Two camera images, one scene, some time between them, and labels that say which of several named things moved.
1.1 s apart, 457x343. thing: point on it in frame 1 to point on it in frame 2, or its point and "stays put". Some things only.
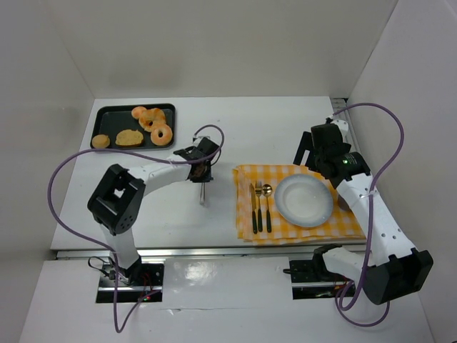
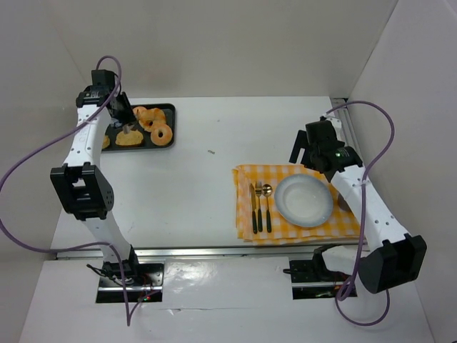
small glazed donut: (136, 112) stays put
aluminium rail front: (239, 251) stays put
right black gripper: (304, 148) stays put
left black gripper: (203, 179) to (121, 109)
